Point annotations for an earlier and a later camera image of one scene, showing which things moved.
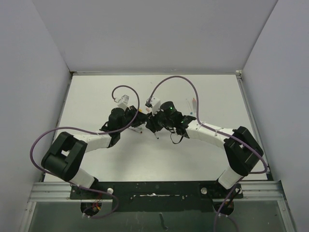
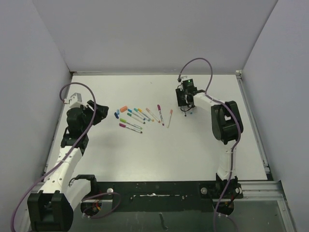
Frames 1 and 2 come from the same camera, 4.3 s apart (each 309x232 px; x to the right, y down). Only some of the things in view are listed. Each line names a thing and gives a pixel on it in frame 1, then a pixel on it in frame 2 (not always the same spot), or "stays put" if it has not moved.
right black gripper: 152,123 to 181,102
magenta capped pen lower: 140,132 stays put
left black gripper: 140,118 to 99,112
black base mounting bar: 167,195 stays put
